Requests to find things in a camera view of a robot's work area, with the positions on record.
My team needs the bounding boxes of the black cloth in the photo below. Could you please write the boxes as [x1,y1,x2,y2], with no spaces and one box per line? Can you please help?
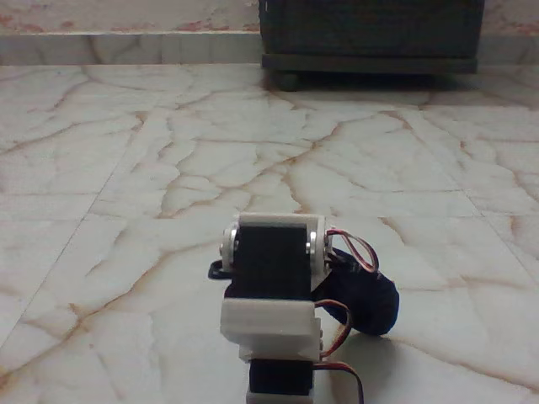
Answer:
[206,247,400,337]

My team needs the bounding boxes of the red and white looped cable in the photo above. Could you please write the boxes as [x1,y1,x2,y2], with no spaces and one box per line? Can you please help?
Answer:
[327,229,381,275]

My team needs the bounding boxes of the brown and red servo cable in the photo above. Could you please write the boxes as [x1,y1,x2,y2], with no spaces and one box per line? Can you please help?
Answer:
[312,298,366,404]

